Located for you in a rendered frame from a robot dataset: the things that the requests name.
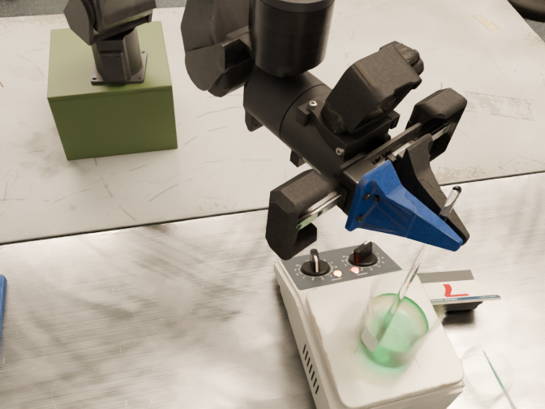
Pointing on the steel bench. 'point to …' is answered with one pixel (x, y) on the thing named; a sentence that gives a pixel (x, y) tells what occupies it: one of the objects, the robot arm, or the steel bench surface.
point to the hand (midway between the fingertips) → (423, 212)
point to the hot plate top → (432, 351)
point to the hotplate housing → (303, 336)
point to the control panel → (338, 260)
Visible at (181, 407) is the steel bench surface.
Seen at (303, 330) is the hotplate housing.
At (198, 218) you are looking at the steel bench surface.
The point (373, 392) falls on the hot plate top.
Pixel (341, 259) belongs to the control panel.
